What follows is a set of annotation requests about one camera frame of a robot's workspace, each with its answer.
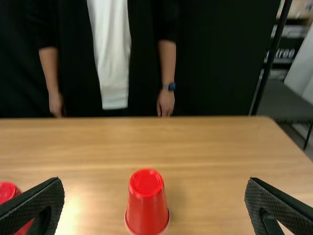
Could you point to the person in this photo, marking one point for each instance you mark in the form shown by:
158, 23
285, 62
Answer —
111, 49

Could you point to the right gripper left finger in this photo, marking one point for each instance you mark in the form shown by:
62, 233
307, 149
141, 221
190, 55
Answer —
36, 200

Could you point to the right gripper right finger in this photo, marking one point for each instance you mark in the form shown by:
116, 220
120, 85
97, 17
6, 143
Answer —
276, 203

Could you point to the white board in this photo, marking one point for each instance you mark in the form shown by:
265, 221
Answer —
300, 73

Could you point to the red cup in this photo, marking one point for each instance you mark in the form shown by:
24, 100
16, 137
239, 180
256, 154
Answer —
7, 192
146, 208

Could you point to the black storage shelf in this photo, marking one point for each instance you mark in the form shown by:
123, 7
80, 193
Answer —
288, 44

